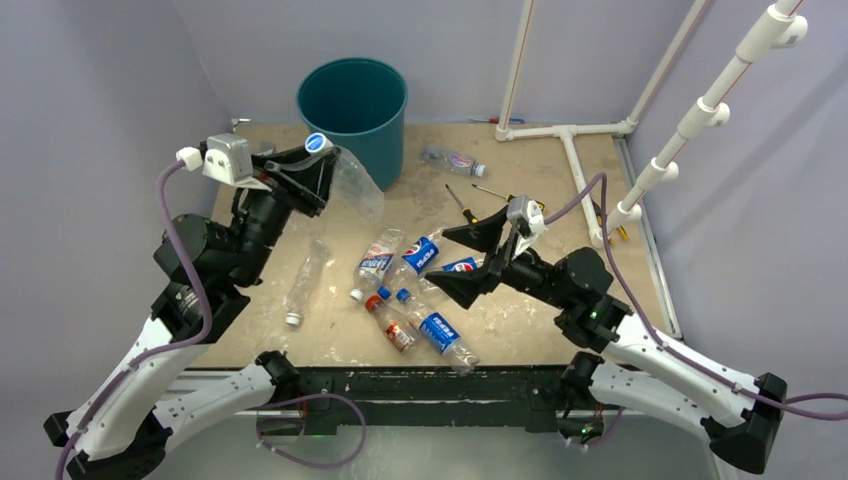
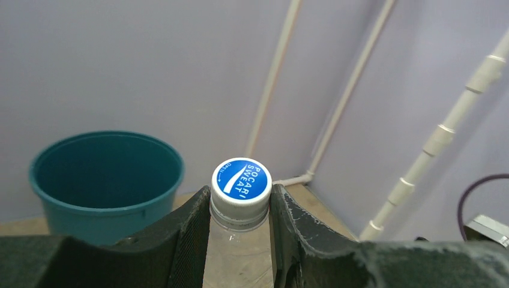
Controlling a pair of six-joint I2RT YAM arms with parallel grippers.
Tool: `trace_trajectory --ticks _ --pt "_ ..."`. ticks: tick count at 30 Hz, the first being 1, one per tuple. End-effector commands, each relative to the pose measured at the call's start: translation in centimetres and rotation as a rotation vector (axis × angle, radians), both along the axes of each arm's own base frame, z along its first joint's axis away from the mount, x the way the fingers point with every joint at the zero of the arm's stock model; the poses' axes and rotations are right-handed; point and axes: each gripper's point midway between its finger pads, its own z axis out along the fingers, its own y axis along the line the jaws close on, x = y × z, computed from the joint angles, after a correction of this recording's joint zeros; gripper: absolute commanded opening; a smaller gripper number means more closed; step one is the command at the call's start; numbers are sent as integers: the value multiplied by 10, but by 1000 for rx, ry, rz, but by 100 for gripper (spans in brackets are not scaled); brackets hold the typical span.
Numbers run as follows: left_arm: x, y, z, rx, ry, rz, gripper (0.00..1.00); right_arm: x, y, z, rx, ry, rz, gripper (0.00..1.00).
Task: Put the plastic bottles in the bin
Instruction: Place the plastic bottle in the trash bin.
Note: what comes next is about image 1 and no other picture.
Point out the clear bottle white cap left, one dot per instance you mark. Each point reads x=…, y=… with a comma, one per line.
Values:
x=299, y=299

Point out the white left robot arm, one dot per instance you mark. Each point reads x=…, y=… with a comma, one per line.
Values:
x=127, y=427

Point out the short yellow black screwdriver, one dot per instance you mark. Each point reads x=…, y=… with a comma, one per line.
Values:
x=465, y=211

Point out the clear crushed bottle white cap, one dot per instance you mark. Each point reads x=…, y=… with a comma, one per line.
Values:
x=351, y=182

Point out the teal plastic bin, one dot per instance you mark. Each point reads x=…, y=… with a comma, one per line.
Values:
x=359, y=103

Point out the long yellow black screwdriver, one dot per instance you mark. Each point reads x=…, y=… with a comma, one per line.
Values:
x=505, y=197

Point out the clear bottle red white label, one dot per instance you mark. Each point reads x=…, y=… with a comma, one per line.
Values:
x=374, y=264

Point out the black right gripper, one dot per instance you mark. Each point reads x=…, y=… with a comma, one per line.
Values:
x=466, y=285

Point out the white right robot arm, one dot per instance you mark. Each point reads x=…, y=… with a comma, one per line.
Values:
x=624, y=360

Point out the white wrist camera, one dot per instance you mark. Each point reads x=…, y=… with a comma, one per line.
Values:
x=527, y=224
x=226, y=159

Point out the red cap small bottle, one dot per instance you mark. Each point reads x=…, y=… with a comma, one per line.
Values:
x=392, y=323

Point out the clear bottle purple label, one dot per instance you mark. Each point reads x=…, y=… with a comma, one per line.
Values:
x=452, y=161

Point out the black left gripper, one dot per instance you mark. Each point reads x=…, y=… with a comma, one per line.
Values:
x=306, y=188

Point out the upper Pepsi bottle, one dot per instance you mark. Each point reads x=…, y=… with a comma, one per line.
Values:
x=409, y=268

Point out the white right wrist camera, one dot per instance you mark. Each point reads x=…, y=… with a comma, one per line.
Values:
x=527, y=224

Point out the black metal base frame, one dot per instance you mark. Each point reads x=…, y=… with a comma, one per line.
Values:
x=533, y=398

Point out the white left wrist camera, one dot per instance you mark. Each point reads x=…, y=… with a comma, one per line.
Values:
x=226, y=159

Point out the red blue pen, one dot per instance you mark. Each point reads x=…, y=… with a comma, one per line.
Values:
x=497, y=120

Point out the yellow handled pliers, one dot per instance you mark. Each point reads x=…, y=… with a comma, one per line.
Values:
x=598, y=214

